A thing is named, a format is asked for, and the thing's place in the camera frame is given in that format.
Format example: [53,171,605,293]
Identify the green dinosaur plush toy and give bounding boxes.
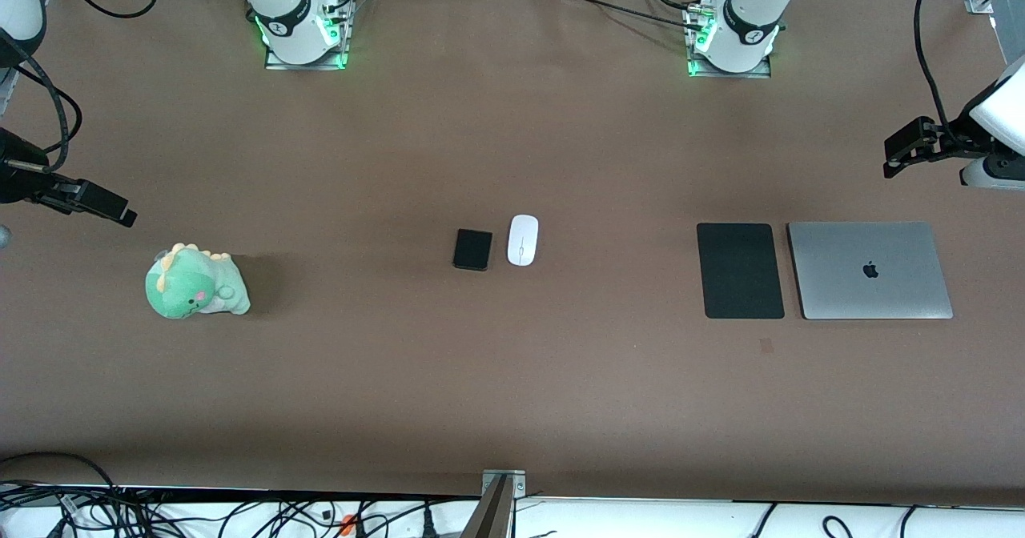
[144,242,251,320]

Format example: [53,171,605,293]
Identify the long black table cable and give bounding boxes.
[554,0,705,34]

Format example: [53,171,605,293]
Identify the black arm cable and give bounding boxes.
[0,30,83,175]
[914,0,962,143]

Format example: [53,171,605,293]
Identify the grey laptop with apple logo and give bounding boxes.
[786,221,955,321]

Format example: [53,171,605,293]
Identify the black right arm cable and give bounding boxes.
[0,30,83,175]

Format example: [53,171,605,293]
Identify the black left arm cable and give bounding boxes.
[914,0,962,143]

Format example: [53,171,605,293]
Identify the white cable tray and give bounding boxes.
[0,486,1025,538]

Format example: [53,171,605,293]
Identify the black mouse pad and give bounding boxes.
[696,223,786,320]

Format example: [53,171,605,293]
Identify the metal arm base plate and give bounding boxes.
[264,38,351,71]
[686,50,774,80]

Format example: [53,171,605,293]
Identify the white computer mouse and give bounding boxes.
[507,214,540,267]

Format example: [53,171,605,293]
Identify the aluminium frame post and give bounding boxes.
[463,468,528,538]

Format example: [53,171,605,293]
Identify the black floor cable loop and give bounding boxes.
[0,451,125,515]

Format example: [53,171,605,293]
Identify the small black square box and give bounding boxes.
[452,228,494,272]

